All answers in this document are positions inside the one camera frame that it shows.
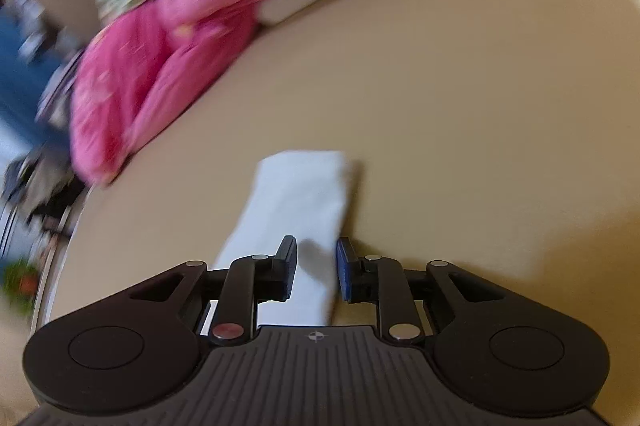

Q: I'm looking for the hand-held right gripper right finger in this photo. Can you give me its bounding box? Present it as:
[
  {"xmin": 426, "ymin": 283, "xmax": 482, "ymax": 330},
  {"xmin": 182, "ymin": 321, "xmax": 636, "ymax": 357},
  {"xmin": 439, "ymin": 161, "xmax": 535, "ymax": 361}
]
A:
[{"xmin": 336, "ymin": 236, "xmax": 506, "ymax": 348}]

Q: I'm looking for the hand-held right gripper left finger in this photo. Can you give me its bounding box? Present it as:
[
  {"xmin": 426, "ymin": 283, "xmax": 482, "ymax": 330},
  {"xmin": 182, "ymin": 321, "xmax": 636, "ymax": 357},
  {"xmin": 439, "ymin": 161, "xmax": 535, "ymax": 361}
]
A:
[{"xmin": 127, "ymin": 235, "xmax": 299, "ymax": 348}]

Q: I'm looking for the blue curtain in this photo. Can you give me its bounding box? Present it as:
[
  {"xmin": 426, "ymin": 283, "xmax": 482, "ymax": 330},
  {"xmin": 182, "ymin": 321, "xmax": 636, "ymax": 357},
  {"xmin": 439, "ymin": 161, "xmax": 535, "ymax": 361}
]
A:
[{"xmin": 0, "ymin": 13, "xmax": 68, "ymax": 144}]

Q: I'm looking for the white small garment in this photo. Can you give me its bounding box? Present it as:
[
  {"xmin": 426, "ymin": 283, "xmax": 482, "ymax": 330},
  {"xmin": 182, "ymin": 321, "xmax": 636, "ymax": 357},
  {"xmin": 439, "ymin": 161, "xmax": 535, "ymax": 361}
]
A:
[{"xmin": 212, "ymin": 150, "xmax": 362, "ymax": 327}]

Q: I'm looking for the beige bed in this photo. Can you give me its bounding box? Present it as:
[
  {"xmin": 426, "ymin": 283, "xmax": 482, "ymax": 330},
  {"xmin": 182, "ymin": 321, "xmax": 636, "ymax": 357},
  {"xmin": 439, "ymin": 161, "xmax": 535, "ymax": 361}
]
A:
[{"xmin": 30, "ymin": 0, "xmax": 640, "ymax": 342}]

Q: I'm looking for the pile of clothes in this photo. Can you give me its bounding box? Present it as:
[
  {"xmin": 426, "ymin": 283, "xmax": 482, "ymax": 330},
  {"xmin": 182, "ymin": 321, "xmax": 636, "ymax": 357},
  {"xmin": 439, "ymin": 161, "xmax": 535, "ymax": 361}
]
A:
[{"xmin": 0, "ymin": 146, "xmax": 88, "ymax": 239}]

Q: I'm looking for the pink blanket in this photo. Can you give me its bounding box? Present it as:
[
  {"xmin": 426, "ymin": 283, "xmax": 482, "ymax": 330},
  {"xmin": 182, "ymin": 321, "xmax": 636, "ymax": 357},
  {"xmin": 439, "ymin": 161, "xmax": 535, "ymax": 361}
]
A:
[{"xmin": 69, "ymin": 0, "xmax": 608, "ymax": 187}]

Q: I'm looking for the green potted plant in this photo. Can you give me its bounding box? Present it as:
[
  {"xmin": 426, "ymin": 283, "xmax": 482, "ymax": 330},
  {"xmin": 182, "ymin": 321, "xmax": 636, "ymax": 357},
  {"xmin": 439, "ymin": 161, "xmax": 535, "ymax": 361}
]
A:
[{"xmin": 0, "ymin": 256, "xmax": 42, "ymax": 313}]

